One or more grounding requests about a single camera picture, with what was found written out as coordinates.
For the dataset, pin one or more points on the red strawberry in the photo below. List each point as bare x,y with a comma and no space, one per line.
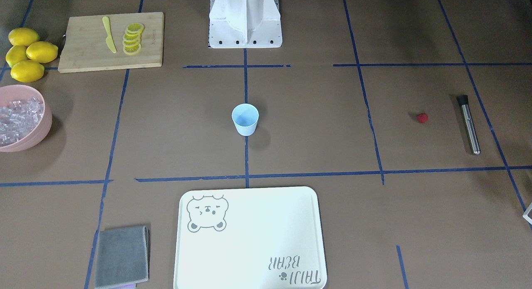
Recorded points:
422,118

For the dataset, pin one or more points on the light blue plastic cup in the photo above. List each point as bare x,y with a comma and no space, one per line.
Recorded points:
245,118

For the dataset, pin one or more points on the pile of clear ice cubes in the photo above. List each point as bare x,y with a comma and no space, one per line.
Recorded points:
19,118

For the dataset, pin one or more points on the white cup rack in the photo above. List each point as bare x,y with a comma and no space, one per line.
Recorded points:
527,214

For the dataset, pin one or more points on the cream bear tray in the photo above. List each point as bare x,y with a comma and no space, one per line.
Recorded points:
250,238

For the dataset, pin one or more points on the lemon slice bottom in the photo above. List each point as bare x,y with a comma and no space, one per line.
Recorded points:
132,50

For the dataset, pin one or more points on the lemon slice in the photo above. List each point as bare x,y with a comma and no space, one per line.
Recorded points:
135,28
132,50
131,42
130,37

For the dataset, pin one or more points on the bamboo cutting board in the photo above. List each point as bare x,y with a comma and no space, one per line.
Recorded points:
86,49

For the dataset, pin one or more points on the lemon slice top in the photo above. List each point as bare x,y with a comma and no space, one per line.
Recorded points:
135,28

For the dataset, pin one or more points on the yellow plastic knife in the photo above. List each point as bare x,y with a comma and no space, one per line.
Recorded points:
109,39

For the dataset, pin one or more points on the grey folded cloth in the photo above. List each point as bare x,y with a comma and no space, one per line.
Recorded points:
122,258

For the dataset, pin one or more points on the yellow lemon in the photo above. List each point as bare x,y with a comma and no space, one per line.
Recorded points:
42,52
15,55
23,36
27,71

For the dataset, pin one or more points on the yellow lemon bottom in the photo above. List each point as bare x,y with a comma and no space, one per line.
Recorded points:
27,71

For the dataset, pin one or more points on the pink bowl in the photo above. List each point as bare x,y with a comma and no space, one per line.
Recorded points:
23,92

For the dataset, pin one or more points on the yellow lemon top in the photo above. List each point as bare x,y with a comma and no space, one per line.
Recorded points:
23,36

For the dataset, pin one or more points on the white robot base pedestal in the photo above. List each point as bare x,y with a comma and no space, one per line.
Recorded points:
239,24

